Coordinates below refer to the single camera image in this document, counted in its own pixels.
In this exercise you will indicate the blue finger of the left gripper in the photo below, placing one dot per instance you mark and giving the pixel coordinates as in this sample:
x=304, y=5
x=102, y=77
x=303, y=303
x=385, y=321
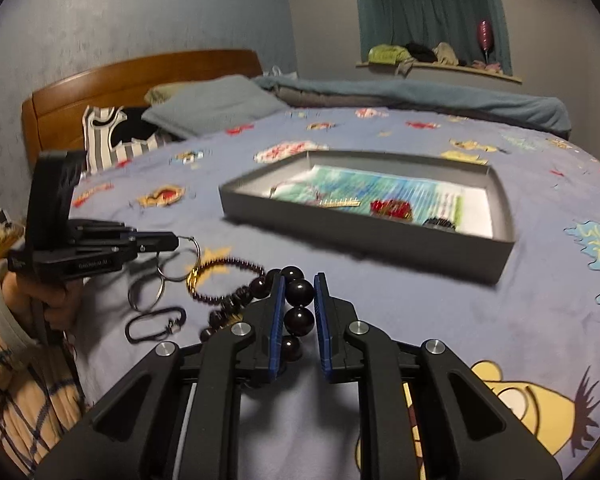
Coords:
x=149, y=243
x=91, y=231

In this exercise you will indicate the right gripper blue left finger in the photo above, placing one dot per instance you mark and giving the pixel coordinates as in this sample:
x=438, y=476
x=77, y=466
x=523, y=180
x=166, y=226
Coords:
x=275, y=332

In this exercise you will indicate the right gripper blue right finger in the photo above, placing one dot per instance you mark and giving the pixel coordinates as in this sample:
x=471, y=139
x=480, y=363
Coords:
x=324, y=336

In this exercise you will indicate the thin silver ring bangles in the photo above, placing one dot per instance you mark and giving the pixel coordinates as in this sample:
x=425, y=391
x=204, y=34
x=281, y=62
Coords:
x=146, y=291

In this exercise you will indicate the plaid sleeve forearm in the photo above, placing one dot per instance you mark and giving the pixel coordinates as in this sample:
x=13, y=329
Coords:
x=40, y=396

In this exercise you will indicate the left hand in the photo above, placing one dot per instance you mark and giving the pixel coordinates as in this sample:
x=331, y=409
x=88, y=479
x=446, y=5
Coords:
x=63, y=302

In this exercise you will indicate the black white striped pillow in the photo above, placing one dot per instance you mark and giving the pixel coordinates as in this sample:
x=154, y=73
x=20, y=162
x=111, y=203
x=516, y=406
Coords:
x=112, y=135

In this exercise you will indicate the grey shallow cardboard box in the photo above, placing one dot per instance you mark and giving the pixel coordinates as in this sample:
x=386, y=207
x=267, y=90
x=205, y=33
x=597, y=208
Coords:
x=428, y=247

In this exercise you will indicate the wooden headboard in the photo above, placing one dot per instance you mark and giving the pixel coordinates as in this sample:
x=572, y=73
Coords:
x=51, y=117

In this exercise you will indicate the grey-blue pillow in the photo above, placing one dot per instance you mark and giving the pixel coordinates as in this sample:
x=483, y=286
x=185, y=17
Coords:
x=213, y=106

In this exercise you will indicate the olive green pillow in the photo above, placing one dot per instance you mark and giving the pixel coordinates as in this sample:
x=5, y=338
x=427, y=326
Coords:
x=164, y=92

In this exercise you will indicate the printed paper in box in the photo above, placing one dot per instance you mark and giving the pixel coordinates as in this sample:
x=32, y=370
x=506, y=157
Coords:
x=457, y=207

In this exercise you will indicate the cartoon print bed sheet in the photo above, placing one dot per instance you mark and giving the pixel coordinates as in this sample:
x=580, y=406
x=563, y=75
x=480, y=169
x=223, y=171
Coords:
x=534, y=336

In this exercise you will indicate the green cloth on sill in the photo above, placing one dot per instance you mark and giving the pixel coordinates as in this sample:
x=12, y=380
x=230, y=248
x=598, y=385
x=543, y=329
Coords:
x=387, y=54

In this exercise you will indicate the window sill ledge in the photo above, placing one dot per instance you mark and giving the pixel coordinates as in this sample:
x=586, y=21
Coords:
x=445, y=68

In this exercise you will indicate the black cloth on sill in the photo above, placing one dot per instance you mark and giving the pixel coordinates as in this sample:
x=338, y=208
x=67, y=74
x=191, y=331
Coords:
x=420, y=53

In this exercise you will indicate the beige cloth on sill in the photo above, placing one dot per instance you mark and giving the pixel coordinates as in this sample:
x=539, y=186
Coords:
x=445, y=55

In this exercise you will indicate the blue folded blanket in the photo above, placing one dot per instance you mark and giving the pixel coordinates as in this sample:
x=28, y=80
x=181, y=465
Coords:
x=538, y=113

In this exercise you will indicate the teal curtain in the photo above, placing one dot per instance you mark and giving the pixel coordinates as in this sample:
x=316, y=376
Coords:
x=431, y=22

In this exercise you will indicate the pink balloon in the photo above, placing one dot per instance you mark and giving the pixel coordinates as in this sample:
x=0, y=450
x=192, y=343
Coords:
x=485, y=39

